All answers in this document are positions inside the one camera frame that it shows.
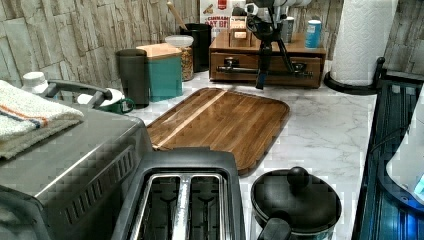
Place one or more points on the black utensil holder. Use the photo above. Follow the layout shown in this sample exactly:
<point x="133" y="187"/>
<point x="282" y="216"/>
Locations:
<point x="200" y="47"/>

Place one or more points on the dark spice bottle white cap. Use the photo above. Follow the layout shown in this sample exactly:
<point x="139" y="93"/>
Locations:
<point x="287" y="29"/>

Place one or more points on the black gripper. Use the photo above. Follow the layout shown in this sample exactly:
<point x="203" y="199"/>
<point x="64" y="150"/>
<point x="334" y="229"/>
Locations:
<point x="265" y="20"/>

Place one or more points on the striped folded towel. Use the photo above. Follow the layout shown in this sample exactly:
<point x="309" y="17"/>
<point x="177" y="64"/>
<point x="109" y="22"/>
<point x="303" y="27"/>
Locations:
<point x="27" y="118"/>

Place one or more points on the green mug white lid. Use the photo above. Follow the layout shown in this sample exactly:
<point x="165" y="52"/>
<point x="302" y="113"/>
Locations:
<point x="119" y="104"/>

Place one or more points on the glass cereal jar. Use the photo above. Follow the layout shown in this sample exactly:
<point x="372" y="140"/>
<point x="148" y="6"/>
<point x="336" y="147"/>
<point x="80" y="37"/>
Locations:
<point x="184" y="44"/>

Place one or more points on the black lidded pot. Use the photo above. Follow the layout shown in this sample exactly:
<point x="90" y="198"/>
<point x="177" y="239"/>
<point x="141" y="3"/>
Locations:
<point x="292" y="204"/>

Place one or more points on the black two-slot toaster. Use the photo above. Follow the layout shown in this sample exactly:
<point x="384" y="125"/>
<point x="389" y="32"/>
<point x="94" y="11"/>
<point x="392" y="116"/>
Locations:
<point x="183" y="194"/>

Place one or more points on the dark grey tumbler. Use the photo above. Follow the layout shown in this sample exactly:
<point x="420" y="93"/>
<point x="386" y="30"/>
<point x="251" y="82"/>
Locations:
<point x="132" y="72"/>

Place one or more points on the blue spice bottle white cap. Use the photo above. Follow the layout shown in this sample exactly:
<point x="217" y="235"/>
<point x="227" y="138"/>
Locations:
<point x="313" y="32"/>

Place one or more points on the wooden spatula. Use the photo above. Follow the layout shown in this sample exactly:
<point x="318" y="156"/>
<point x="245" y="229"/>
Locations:
<point x="176" y="15"/>

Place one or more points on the wooden cutting board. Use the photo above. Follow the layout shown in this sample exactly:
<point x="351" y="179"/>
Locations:
<point x="222" y="120"/>

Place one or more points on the teal box wooden lid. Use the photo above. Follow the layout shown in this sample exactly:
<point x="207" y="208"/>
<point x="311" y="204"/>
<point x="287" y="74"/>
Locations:
<point x="164" y="71"/>

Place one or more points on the white paper towel roll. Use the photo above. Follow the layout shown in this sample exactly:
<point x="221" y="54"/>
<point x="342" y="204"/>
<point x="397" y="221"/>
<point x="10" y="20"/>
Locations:
<point x="362" y="38"/>

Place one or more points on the cinnamon oat bites box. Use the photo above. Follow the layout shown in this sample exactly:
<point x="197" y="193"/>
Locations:
<point x="217" y="13"/>

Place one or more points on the black paper towel holder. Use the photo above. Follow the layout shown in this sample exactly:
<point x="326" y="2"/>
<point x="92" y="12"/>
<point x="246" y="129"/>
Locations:
<point x="370" y="89"/>

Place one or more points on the silver toaster oven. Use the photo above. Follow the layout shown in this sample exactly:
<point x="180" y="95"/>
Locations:
<point x="71" y="185"/>

